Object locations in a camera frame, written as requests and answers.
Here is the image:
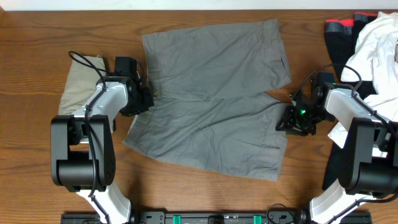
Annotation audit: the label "white garment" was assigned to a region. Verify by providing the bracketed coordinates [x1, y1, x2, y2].
[327, 11, 398, 149]

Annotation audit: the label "dark grey shorts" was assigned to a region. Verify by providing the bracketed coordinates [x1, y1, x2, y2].
[123, 19, 292, 181]

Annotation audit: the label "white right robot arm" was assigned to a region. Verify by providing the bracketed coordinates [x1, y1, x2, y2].
[275, 72, 397, 223]

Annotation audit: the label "black and red garment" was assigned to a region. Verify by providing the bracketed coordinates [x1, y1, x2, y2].
[324, 12, 377, 87]

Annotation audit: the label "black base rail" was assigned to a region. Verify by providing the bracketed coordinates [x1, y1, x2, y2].
[60, 207, 373, 224]

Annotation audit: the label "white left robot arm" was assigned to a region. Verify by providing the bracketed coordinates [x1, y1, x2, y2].
[50, 51, 154, 223]

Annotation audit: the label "light khaki green shorts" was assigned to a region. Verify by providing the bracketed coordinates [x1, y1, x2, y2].
[58, 54, 100, 117]

